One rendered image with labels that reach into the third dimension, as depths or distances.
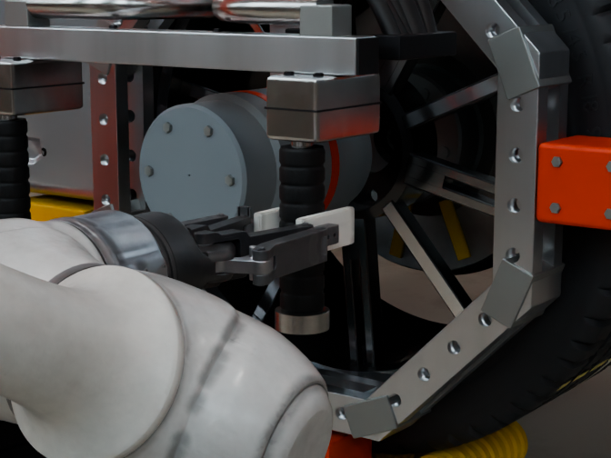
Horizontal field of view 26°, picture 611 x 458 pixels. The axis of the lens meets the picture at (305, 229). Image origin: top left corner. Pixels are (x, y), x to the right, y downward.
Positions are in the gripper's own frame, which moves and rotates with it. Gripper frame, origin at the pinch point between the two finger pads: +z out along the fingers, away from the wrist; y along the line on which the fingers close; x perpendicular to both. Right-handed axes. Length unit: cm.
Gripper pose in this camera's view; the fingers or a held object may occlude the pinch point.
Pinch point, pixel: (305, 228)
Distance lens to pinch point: 104.8
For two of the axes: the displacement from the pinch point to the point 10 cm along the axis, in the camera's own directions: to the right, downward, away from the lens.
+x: 0.0, -9.8, -1.9
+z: 5.9, -1.5, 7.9
